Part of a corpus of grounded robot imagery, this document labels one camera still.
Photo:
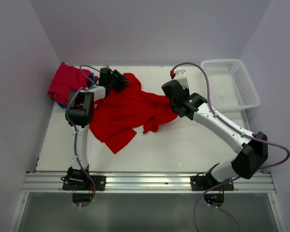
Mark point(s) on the bright red t shirt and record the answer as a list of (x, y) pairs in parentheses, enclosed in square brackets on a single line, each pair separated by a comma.
[(116, 116)]

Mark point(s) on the folded teal t shirt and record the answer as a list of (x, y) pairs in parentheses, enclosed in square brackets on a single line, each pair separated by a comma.
[(90, 84)]

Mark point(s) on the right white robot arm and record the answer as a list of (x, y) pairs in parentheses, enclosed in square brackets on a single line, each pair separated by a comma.
[(250, 154)]

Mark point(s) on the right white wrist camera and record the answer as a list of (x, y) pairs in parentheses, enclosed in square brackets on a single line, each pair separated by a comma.
[(181, 77)]

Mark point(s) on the folded magenta t shirt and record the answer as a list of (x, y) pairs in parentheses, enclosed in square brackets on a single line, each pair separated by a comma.
[(66, 79)]

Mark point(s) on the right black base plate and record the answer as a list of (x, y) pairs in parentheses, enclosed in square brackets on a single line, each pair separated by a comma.
[(202, 182)]

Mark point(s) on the white plastic basket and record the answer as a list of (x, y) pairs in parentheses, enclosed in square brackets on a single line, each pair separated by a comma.
[(231, 87)]

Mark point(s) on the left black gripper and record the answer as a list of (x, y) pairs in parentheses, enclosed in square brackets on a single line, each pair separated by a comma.
[(116, 80)]

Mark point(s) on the aluminium mounting rail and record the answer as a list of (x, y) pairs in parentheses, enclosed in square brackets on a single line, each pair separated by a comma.
[(132, 182)]

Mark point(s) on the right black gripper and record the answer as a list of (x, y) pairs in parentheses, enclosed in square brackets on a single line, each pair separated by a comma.
[(170, 88)]

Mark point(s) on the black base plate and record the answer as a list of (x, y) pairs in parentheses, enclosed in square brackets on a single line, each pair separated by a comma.
[(202, 182), (95, 182)]

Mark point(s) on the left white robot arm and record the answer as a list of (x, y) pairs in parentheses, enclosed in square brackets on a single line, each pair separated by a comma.
[(79, 114)]

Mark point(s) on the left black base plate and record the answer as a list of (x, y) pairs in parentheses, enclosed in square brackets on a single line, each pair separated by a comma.
[(95, 182)]

